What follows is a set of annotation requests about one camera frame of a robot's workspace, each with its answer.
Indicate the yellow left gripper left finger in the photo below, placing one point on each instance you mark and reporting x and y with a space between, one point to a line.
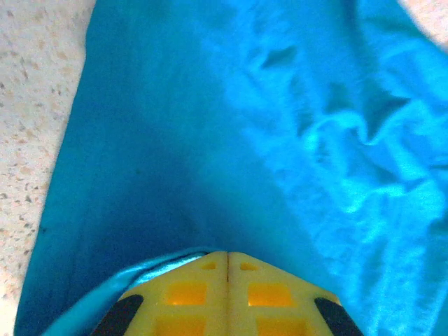
182 315

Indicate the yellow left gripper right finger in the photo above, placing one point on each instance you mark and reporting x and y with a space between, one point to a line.
273 315

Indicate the blue t-shirt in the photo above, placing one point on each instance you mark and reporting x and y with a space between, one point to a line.
210 122

